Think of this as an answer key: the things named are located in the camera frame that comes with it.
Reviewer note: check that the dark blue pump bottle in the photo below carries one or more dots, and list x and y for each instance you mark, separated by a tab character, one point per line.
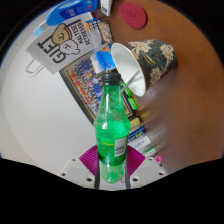
137	133

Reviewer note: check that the green and white long box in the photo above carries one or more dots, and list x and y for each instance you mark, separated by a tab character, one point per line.
150	152

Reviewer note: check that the white squeeze bottle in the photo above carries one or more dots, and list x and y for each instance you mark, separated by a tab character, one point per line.
142	143

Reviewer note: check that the blue detergent jug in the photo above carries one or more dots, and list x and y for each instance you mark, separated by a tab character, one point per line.
71	10

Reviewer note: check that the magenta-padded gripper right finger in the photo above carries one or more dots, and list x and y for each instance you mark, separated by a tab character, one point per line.
136	163

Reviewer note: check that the colourful puzzle cube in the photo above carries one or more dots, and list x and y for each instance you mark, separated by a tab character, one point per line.
92	26

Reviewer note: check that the green plastic drink bottle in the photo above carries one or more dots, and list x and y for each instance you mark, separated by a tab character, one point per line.
111	133

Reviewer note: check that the flat round red coaster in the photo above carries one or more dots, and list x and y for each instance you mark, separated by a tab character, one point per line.
132	15

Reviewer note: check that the brown snack packet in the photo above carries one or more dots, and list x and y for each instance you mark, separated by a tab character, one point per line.
106	33

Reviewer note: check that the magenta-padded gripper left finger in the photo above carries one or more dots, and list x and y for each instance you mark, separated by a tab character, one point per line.
87	163

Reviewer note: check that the blue tissue pack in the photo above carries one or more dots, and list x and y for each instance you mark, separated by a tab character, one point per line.
104	60

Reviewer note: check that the amber pump bottle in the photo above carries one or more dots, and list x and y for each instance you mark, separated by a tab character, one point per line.
135	122

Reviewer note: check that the floral paper cup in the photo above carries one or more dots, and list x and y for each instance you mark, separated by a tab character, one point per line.
156	58

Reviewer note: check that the white printed paper gift bag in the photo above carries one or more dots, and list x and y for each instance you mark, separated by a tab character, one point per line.
60	43

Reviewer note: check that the white stirrer stick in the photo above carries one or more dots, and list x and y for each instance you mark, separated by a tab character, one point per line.
131	80

